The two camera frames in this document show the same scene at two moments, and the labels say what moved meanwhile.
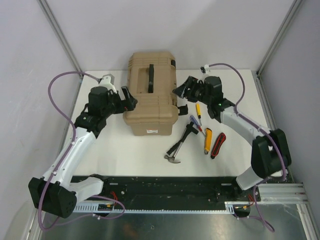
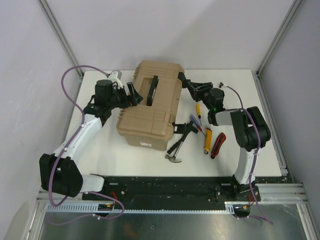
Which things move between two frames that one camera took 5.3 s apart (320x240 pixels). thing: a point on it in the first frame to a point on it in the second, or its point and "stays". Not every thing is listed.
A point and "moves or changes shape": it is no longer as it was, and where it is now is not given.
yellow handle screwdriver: (198, 108) stays
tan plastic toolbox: (151, 81) moves or changes shape
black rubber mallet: (190, 127) stays
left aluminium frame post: (59, 32) stays
